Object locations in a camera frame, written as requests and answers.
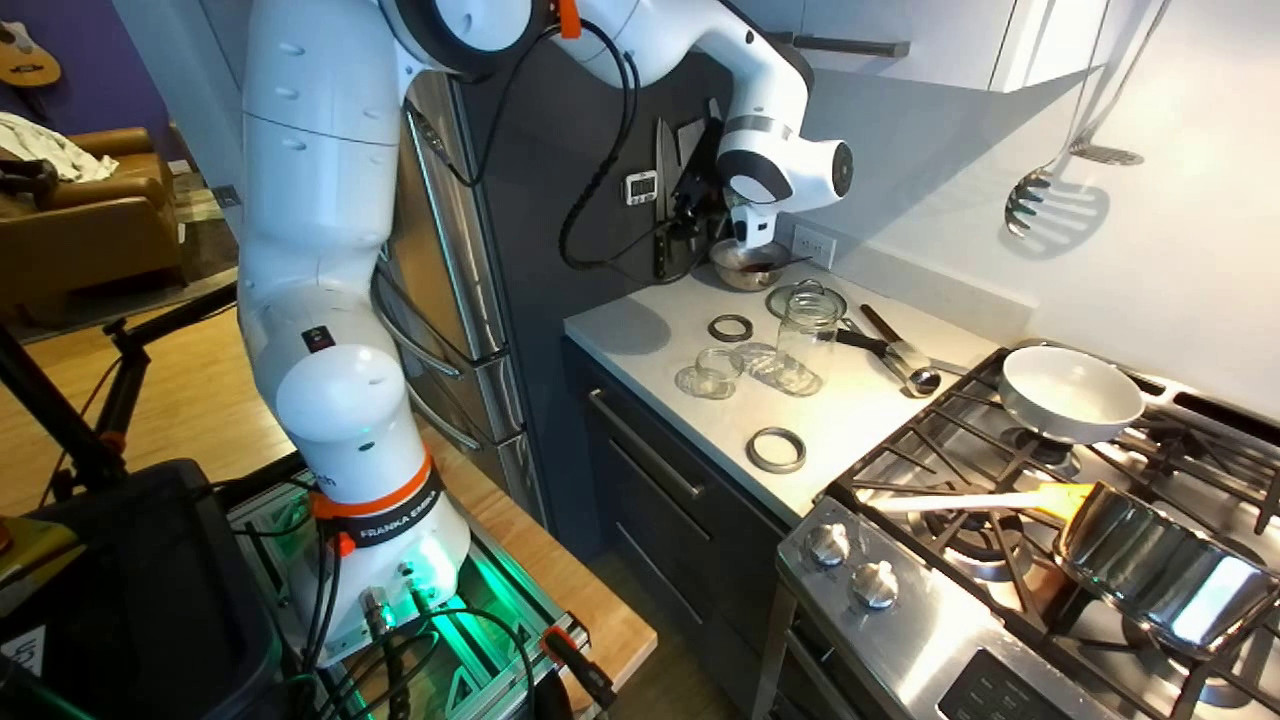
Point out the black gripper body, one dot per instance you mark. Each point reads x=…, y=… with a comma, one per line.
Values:
x=701, y=229

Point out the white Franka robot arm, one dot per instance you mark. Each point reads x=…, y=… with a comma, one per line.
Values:
x=333, y=203

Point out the metal mixing bowl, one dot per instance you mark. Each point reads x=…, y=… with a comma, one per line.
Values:
x=748, y=270

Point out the clear glass jar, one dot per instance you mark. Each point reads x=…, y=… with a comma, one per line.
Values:
x=810, y=332

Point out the stainless steel refrigerator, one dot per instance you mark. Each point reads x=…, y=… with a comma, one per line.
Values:
x=460, y=304

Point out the dark grey drawer cabinet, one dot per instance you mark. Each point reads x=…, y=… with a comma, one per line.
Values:
x=666, y=533

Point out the silver stove knob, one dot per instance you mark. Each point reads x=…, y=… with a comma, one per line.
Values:
x=876, y=584
x=829, y=541

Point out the white upper cabinet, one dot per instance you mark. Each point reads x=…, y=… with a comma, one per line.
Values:
x=961, y=41

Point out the hanging slotted metal spatula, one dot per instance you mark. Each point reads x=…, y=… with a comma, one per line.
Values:
x=1059, y=214

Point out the wooden spatula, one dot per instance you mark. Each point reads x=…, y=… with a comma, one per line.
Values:
x=961, y=501

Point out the white frying pan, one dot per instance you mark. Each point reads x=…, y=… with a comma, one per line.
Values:
x=1065, y=395

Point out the black orange clamp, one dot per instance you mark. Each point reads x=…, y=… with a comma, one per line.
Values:
x=582, y=661

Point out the green-lit robot mounting base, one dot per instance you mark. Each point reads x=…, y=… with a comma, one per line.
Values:
x=465, y=640

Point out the stainless steel gas range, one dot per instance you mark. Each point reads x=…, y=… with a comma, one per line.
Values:
x=935, y=624

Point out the tilted stainless steel pot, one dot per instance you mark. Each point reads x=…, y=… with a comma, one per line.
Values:
x=1160, y=567

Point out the brown armchair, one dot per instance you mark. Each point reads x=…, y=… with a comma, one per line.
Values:
x=95, y=233

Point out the black tripod stand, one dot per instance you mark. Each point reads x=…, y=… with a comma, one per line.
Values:
x=65, y=413

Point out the black bin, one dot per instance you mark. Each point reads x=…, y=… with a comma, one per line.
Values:
x=147, y=603

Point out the white cloth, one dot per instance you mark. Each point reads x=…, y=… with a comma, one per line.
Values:
x=46, y=144

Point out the acoustic guitar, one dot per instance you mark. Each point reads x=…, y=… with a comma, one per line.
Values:
x=24, y=60

